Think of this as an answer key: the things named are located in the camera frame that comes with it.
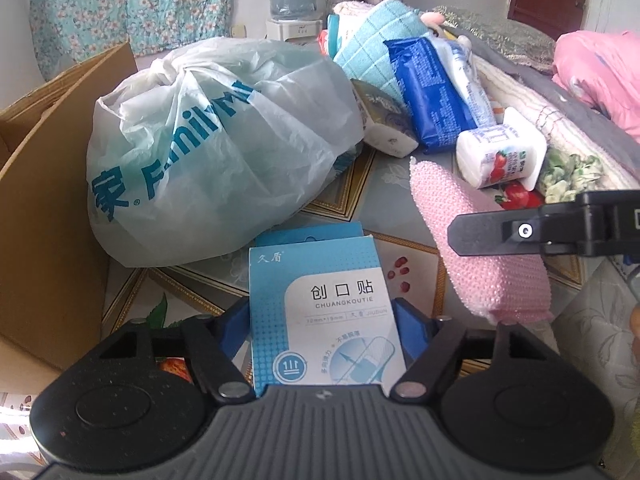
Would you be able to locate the white plastic shopping bag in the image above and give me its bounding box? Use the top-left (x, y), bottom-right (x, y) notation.
top-left (86, 37), bottom-right (366, 267)

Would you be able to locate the blue adhesive bandage box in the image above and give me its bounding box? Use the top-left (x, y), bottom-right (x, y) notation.
top-left (248, 221), bottom-right (408, 396)

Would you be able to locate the teal floral curtain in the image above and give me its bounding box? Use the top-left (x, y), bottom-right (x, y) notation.
top-left (30, 0), bottom-right (236, 56)

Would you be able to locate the pink quilt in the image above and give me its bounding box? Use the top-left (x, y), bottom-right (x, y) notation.
top-left (552, 30), bottom-right (640, 133)

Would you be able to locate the person's right hand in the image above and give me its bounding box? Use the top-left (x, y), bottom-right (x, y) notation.
top-left (629, 304), bottom-right (640, 361)

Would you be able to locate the pink mesh sponge cloth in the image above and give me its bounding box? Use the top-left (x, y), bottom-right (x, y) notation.
top-left (409, 156), bottom-right (553, 323)

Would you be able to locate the white strawberry yogurt bottle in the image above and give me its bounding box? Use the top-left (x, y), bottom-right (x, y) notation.
top-left (456, 107), bottom-right (547, 192)

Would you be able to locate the teal checked towel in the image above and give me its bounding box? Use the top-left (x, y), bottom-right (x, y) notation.
top-left (332, 0), bottom-right (436, 103)

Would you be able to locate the pink plush toy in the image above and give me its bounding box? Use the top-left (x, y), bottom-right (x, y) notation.
top-left (420, 10), bottom-right (446, 36)

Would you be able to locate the green floral pillow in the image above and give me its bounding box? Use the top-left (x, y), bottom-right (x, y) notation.
top-left (440, 6), bottom-right (557, 73)

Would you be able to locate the white and blue tube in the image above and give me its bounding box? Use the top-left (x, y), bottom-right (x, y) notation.
top-left (435, 37), bottom-right (496, 128)

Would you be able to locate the gold and white tissue pack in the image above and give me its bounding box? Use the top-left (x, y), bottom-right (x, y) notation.
top-left (350, 79), bottom-right (420, 158)

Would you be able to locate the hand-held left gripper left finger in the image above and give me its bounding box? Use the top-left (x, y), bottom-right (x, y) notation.
top-left (100, 300), bottom-right (253, 405)

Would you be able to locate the white water dispenser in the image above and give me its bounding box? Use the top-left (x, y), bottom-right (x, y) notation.
top-left (265, 17), bottom-right (323, 43)

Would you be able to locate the green and white scrunched cloth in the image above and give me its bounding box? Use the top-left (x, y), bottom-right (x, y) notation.
top-left (537, 147), bottom-right (606, 205)

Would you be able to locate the brown cardboard box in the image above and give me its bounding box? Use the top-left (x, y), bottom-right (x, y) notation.
top-left (0, 42), bottom-right (138, 396)

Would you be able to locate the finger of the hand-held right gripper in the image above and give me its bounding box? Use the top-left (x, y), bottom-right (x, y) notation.
top-left (447, 207), bottom-right (545, 257)

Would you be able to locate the blue wet wipes pack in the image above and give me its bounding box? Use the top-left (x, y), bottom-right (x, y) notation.
top-left (384, 37), bottom-right (478, 155)

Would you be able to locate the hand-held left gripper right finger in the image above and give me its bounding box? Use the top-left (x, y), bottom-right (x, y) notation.
top-left (392, 299), bottom-right (546, 403)

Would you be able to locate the grey blanket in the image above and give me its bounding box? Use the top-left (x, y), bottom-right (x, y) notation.
top-left (455, 27), bottom-right (640, 181)

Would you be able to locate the printed plastic tablecloth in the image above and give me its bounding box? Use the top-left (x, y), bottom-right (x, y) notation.
top-left (100, 145), bottom-right (640, 480)

